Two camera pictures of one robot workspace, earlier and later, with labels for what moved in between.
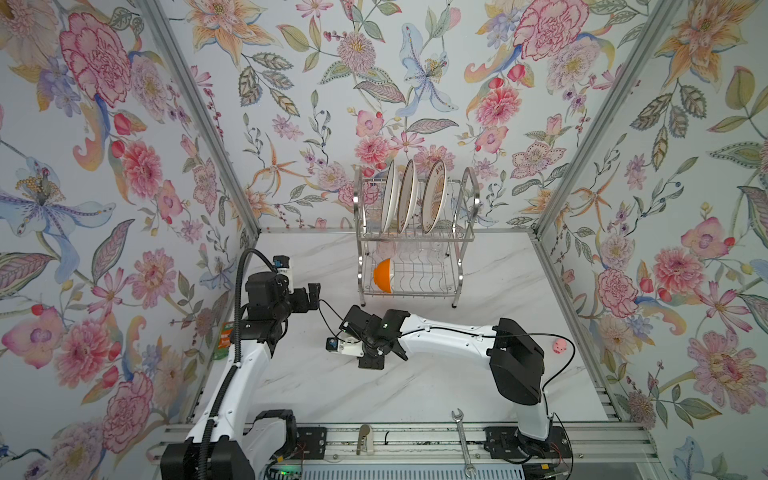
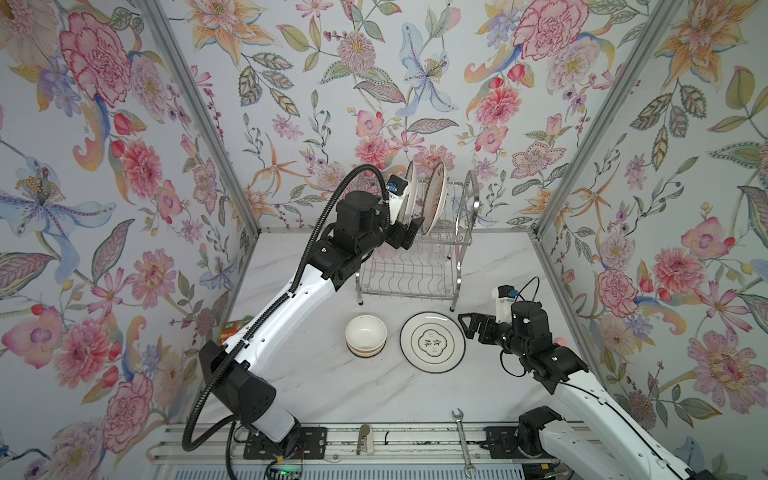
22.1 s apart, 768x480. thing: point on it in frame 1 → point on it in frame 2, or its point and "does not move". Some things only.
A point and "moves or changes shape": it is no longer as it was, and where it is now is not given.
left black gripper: x=313 y=297 → x=396 y=240
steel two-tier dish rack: x=412 y=234 does not move
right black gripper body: x=369 y=360 → x=506 y=340
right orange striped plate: x=434 y=197 does not move
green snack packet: x=222 y=351 does not move
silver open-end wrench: x=469 y=469 does not move
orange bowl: x=382 y=276 moves or changes shape
